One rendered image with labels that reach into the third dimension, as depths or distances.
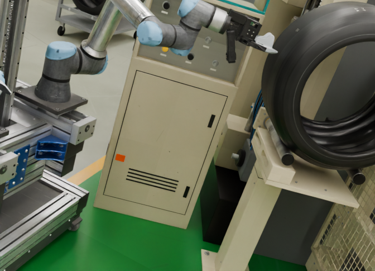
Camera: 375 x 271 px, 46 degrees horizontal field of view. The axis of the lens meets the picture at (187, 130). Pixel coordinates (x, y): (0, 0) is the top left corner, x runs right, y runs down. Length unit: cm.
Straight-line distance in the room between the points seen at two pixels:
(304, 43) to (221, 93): 84
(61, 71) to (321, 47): 103
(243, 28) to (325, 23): 26
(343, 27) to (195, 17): 47
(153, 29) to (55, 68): 62
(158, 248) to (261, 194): 66
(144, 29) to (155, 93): 85
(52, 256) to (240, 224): 89
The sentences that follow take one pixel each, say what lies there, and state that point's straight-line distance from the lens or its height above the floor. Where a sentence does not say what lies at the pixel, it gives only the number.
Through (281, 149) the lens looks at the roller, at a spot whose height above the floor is 91.
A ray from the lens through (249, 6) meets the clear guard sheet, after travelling 217.
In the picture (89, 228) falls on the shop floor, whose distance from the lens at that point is 243.
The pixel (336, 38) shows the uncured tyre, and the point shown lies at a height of 135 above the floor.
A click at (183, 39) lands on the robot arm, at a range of 148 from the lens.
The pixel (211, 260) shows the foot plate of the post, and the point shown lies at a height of 1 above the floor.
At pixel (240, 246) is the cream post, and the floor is 23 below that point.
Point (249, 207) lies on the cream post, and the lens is 213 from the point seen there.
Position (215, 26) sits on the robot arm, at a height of 126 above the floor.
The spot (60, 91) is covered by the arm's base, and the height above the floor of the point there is 77.
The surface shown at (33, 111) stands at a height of 65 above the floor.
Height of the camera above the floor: 149
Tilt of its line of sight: 23 degrees down
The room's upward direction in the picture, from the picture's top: 18 degrees clockwise
